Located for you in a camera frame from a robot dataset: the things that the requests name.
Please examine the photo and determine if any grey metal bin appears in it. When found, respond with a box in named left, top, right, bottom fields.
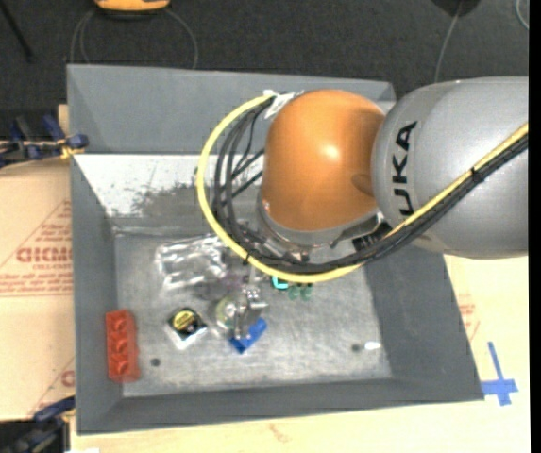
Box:
left=65, top=63, right=484, bottom=433

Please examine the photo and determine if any clear round glass thing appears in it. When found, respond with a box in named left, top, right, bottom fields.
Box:
left=214, top=294, right=242, bottom=335

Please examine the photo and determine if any brown cardboard board red print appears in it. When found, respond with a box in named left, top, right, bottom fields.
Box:
left=0, top=137, right=77, bottom=425

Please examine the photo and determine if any red toy brick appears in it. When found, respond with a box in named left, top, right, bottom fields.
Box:
left=105, top=310, right=142, bottom=384

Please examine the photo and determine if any clear plastic packet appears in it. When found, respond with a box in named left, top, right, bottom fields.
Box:
left=155, top=235, right=234, bottom=293

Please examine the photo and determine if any black and yellow tape measure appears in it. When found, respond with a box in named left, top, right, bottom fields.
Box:
left=165, top=305, right=209, bottom=351

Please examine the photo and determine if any blue block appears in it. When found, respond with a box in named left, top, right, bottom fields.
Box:
left=228, top=317, right=269, bottom=355

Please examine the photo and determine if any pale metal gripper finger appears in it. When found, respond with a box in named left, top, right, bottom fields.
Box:
left=245, top=302, right=270, bottom=341
left=232, top=286, right=259, bottom=342

